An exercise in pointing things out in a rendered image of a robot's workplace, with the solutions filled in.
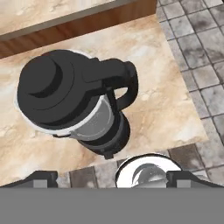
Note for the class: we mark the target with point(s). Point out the wooden cabinet front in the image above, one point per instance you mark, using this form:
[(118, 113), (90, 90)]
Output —
[(78, 26)]

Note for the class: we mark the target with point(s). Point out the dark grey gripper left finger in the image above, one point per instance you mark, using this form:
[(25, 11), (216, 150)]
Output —
[(43, 178)]

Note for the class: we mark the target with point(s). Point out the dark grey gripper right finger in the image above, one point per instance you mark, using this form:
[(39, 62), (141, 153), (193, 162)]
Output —
[(182, 178)]

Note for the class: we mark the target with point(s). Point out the black blender lid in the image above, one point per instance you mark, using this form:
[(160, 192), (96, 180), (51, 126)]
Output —
[(55, 87)]

